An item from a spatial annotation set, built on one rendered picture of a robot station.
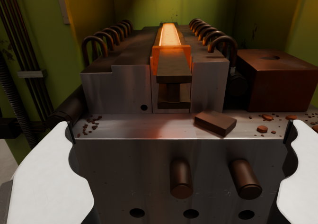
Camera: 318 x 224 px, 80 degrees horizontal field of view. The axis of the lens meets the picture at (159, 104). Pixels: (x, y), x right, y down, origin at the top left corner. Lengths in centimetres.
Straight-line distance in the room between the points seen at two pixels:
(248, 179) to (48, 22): 42
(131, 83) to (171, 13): 49
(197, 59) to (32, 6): 32
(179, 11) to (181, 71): 57
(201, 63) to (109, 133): 15
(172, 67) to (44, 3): 32
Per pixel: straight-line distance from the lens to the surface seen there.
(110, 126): 27
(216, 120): 26
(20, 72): 49
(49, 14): 44
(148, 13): 73
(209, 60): 26
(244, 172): 26
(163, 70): 16
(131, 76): 26
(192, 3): 73
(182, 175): 24
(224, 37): 28
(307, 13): 46
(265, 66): 30
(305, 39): 47
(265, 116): 30
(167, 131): 25
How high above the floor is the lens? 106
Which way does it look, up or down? 29 degrees down
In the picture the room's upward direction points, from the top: 2 degrees counter-clockwise
